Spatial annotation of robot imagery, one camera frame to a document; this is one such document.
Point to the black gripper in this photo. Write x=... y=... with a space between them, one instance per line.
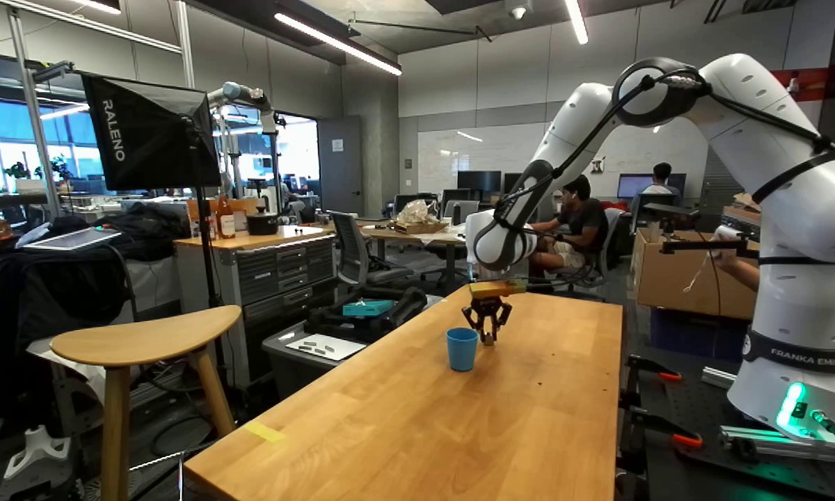
x=488 y=303

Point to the small gold object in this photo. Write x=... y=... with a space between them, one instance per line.
x=488 y=337

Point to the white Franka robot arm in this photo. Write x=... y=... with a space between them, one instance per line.
x=798 y=232

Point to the blue plastic cup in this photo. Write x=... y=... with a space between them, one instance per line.
x=463 y=348

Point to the wooden office desk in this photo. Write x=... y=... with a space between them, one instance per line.
x=427 y=241

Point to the black bag with teal item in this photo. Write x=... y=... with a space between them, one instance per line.
x=365 y=312

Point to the seated person dark shirt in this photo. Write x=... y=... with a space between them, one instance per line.
x=580 y=232

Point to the crumpled white bag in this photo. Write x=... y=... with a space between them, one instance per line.
x=414 y=215

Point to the dark computer monitor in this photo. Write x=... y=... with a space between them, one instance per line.
x=481 y=183

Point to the grey office chair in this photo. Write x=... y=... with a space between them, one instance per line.
x=350 y=251

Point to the grey white storage box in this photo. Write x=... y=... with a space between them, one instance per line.
x=311 y=353

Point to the blue lit computer monitor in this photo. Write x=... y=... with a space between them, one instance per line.
x=635 y=184

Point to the blue bin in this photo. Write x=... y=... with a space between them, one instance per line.
x=693 y=332

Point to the large cardboard box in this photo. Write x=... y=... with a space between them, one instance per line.
x=693 y=279

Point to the grey door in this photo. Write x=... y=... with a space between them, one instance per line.
x=345 y=168

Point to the distant person white shirt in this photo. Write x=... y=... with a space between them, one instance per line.
x=659 y=179

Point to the grey drawer cabinet wooden top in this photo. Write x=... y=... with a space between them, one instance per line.
x=268 y=273

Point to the yellow tape strip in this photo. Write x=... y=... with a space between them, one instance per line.
x=267 y=433

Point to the black light stand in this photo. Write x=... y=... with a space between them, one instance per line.
x=205 y=241

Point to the long ceiling light strip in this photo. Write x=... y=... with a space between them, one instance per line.
x=339 y=42

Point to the round wooden stool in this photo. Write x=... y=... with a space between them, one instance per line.
x=144 y=337

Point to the black softbox light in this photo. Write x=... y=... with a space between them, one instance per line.
x=148 y=134

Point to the red shelf item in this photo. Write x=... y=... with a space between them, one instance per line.
x=802 y=84

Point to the black clothing pile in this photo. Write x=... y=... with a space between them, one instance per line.
x=45 y=297

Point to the yellowish wrist camera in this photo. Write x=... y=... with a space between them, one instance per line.
x=492 y=289

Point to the wall whiteboard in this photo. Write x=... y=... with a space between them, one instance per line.
x=475 y=148

